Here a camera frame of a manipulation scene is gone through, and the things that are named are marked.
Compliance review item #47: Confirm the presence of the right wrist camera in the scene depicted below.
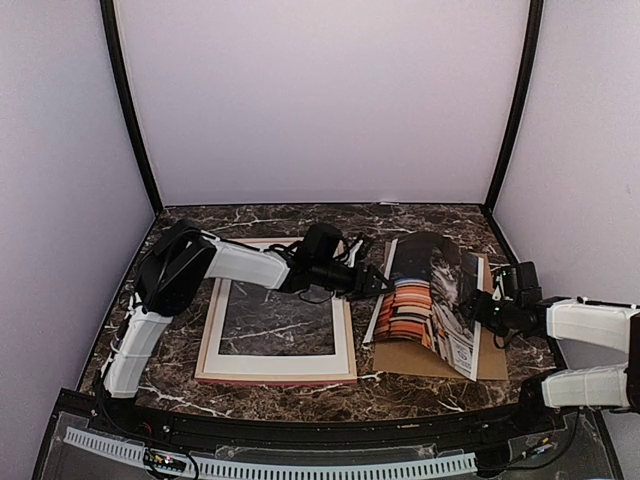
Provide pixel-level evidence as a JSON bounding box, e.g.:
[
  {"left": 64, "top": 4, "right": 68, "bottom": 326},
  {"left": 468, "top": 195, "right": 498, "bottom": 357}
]
[{"left": 496, "top": 261, "right": 542, "bottom": 304}]

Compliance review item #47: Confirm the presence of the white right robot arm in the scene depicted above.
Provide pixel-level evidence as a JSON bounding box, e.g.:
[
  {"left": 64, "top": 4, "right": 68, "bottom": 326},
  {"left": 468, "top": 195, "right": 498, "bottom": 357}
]
[{"left": 461, "top": 291, "right": 639, "bottom": 434}]

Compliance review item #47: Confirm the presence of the white photo mat board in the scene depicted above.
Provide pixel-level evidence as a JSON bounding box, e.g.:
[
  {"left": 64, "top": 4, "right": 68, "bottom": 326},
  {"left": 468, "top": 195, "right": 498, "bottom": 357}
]
[{"left": 202, "top": 239, "right": 351, "bottom": 375}]

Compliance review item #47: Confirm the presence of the left black corner post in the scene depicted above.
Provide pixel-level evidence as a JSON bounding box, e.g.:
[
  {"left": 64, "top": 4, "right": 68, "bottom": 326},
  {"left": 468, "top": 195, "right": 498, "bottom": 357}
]
[{"left": 99, "top": 0, "right": 164, "bottom": 216}]

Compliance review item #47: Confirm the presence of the right black corner post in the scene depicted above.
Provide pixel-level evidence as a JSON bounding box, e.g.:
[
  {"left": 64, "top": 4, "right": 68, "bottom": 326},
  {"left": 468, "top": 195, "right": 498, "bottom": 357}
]
[{"left": 483, "top": 0, "right": 544, "bottom": 215}]

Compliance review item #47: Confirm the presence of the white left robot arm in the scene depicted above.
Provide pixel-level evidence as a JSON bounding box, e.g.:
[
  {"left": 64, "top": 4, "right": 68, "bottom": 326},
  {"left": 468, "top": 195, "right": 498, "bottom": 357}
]
[{"left": 93, "top": 219, "right": 394, "bottom": 436}]

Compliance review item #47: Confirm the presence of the pink wooden picture frame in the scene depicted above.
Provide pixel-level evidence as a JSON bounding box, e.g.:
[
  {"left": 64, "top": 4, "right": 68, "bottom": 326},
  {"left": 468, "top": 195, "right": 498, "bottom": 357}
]
[{"left": 193, "top": 237, "right": 359, "bottom": 386}]

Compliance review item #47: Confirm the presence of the clear acrylic sheet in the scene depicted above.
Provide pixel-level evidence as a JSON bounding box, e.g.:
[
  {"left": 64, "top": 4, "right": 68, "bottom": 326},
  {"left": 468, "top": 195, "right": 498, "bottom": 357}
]
[{"left": 219, "top": 282, "right": 335, "bottom": 356}]

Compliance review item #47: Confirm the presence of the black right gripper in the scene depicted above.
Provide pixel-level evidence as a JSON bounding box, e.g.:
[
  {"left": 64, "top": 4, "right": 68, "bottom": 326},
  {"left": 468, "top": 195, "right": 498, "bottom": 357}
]
[{"left": 459, "top": 289, "right": 521, "bottom": 338}]

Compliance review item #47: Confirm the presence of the cat and books photo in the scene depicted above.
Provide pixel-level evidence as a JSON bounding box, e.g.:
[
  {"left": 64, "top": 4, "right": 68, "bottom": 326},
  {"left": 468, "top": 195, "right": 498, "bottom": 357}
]
[{"left": 363, "top": 231, "right": 485, "bottom": 381}]

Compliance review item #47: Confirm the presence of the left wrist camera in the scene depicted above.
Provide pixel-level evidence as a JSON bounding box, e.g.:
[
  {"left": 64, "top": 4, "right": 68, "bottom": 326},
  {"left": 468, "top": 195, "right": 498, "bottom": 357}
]
[{"left": 297, "top": 223, "right": 342, "bottom": 264}]

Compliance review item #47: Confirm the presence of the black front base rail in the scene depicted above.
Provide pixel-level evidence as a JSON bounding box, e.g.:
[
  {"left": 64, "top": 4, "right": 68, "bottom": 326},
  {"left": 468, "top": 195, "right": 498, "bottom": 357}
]
[{"left": 52, "top": 389, "right": 583, "bottom": 470}]

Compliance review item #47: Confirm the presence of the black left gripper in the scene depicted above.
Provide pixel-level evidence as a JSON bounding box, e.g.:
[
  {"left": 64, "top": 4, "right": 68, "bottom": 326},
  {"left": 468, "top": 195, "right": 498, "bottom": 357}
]
[{"left": 314, "top": 260, "right": 395, "bottom": 302}]

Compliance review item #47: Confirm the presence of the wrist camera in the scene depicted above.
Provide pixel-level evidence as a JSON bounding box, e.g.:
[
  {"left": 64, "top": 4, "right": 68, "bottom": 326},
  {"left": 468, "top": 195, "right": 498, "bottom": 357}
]
[
  {"left": 297, "top": 223, "right": 342, "bottom": 264},
  {"left": 496, "top": 261, "right": 542, "bottom": 304}
]

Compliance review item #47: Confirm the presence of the black corner post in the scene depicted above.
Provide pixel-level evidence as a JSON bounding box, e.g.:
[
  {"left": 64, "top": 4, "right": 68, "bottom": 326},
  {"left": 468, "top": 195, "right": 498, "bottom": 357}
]
[
  {"left": 99, "top": 0, "right": 164, "bottom": 216},
  {"left": 483, "top": 0, "right": 544, "bottom": 215}
]

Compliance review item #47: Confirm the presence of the white slotted cable duct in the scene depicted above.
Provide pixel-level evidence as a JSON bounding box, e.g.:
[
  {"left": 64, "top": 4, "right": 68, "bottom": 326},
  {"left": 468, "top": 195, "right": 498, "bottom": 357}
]
[{"left": 63, "top": 427, "right": 477, "bottom": 479}]

